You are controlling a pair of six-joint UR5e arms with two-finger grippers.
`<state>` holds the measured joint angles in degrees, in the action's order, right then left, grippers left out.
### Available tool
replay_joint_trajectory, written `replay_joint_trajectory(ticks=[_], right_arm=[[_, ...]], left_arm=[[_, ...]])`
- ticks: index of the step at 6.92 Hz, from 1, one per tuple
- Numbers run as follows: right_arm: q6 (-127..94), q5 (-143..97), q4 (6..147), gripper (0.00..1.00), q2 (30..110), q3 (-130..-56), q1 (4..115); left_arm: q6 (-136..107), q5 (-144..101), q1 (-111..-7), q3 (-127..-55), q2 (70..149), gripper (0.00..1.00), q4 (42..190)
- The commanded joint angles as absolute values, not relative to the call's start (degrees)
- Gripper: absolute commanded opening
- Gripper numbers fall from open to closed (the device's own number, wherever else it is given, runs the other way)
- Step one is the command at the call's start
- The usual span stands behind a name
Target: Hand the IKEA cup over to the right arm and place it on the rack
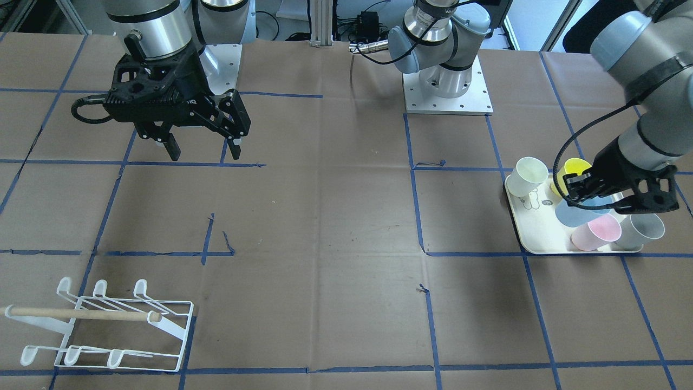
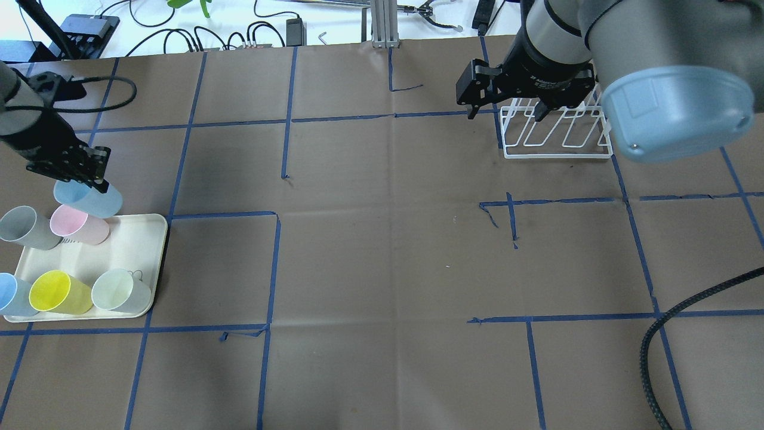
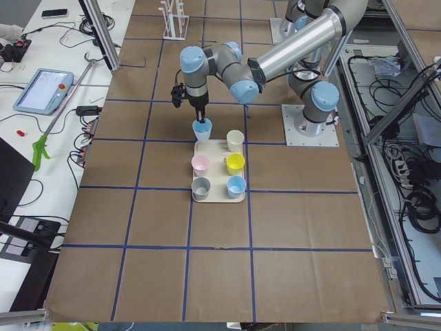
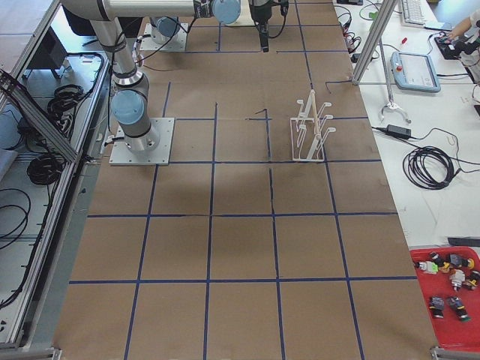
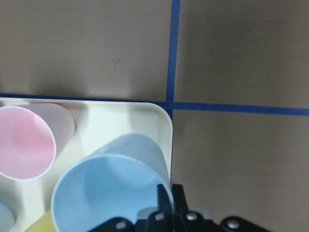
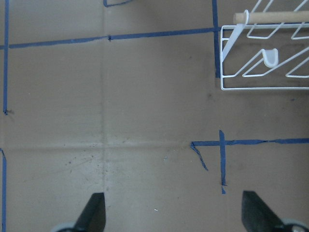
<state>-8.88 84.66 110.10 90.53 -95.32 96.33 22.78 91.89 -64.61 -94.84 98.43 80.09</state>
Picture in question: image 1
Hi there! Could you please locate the cream plastic tray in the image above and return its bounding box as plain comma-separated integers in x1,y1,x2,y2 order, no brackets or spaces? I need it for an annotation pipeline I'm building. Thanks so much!
504,173,644,255

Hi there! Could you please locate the aluminium frame post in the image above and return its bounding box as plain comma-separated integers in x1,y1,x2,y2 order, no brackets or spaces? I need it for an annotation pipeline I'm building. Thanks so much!
307,1,337,47

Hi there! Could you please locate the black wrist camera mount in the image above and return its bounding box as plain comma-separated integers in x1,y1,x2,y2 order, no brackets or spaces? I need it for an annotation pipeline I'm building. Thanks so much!
613,165,679,215

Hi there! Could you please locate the white wire cup rack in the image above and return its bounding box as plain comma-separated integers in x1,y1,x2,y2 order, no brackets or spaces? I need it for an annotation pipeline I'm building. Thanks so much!
3,277,194,373

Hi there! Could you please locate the yellow plastic cup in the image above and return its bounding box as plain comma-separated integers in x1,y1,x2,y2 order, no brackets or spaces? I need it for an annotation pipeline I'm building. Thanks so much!
550,158,592,197

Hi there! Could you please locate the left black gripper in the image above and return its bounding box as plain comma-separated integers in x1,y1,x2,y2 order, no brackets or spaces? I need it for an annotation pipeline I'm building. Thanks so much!
563,135,680,215

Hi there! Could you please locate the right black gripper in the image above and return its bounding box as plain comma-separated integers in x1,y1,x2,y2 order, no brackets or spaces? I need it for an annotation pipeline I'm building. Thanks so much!
102,46,252,162

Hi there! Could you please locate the pale green plastic cup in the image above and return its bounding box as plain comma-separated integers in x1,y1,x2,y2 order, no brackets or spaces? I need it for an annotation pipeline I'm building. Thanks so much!
506,157,548,197

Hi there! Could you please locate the blue plastic cup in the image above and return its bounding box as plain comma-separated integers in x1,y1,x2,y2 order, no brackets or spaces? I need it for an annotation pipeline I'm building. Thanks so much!
555,196,613,228

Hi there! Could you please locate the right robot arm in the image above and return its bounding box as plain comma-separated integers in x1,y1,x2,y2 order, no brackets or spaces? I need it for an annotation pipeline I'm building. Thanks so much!
102,1,256,161

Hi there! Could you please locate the grey plastic cup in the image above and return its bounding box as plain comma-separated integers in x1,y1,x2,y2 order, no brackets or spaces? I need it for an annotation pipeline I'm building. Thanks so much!
614,214,665,250

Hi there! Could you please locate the pink plastic cup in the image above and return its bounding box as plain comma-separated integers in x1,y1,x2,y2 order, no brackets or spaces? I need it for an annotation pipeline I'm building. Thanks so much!
570,214,622,251

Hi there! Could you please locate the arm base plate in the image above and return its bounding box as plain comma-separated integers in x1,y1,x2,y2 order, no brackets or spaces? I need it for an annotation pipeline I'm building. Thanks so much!
180,43,243,104
403,57,494,115

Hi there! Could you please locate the black braided cable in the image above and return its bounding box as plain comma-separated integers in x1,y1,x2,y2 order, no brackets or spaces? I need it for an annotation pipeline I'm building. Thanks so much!
552,95,645,211

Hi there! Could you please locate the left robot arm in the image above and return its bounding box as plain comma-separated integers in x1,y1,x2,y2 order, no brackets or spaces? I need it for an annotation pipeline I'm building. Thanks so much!
388,1,691,215

